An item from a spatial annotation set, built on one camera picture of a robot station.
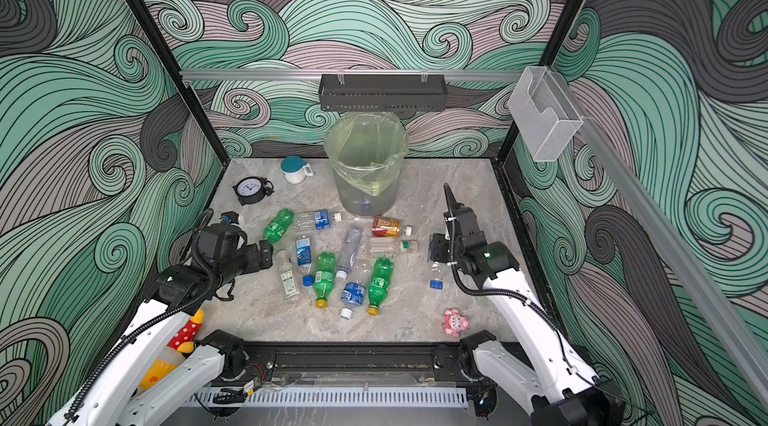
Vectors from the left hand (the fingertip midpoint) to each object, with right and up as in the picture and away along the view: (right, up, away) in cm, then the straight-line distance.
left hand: (257, 247), depth 75 cm
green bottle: (-1, +3, +20) cm, 20 cm away
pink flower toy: (+51, -20, +1) cm, 55 cm away
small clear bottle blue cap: (+46, -8, -1) cm, 47 cm away
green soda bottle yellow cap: (+16, -10, +7) cm, 20 cm away
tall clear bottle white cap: (+22, -4, +20) cm, 30 cm away
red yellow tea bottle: (+33, +2, +20) cm, 38 cm away
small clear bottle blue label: (+25, -13, +5) cm, 28 cm away
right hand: (+47, 0, +2) cm, 47 cm away
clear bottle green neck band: (+35, -4, +19) cm, 40 cm away
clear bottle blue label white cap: (+11, +5, +20) cm, 23 cm away
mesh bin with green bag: (+27, +28, +29) cm, 48 cm away
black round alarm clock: (-16, +14, +32) cm, 38 cm away
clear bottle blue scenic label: (+9, -6, +12) cm, 16 cm away
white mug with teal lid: (0, +22, +34) cm, 40 cm away
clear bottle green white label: (+5, -10, +8) cm, 14 cm away
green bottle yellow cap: (+32, -12, +6) cm, 34 cm away
